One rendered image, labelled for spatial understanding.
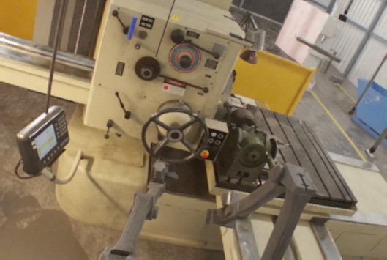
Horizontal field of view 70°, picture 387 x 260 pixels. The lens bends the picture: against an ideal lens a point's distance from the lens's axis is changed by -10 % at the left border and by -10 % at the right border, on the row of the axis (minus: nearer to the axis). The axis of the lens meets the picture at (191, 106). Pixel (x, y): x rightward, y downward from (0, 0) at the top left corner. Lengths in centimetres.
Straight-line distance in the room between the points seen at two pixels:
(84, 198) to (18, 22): 287
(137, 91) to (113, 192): 92
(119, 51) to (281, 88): 344
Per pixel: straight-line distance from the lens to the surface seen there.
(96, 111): 194
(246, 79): 459
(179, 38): 162
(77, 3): 242
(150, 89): 181
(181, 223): 267
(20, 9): 459
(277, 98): 489
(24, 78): 233
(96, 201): 255
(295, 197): 91
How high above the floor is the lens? 225
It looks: 28 degrees down
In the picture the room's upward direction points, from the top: 22 degrees clockwise
